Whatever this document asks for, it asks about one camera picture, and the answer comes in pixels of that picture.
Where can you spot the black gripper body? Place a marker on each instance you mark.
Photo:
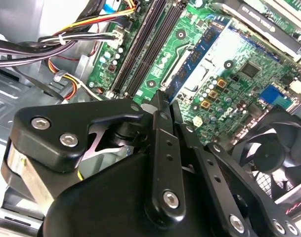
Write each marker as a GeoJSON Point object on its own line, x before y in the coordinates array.
{"type": "Point", "coordinates": [110, 202]}

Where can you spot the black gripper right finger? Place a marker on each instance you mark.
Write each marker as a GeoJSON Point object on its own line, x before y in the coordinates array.
{"type": "Point", "coordinates": [214, 172]}

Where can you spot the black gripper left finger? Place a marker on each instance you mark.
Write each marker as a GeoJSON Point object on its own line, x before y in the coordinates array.
{"type": "Point", "coordinates": [54, 118]}

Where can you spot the RAM stick with blue label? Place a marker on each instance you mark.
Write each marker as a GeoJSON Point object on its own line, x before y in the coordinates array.
{"type": "Point", "coordinates": [198, 53]}

